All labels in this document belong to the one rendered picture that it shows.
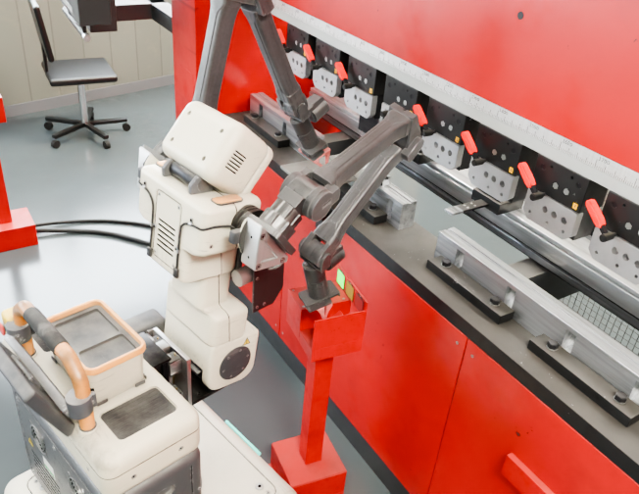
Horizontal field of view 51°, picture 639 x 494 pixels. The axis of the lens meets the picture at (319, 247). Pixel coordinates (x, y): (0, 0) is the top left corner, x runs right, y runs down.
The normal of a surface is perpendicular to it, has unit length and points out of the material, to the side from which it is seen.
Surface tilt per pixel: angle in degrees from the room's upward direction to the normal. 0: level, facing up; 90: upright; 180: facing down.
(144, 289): 0
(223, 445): 0
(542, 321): 90
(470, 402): 90
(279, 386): 0
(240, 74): 90
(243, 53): 90
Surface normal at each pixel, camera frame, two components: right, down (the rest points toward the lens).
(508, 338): 0.07, -0.84
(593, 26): -0.84, 0.23
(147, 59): 0.69, 0.43
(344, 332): 0.40, 0.52
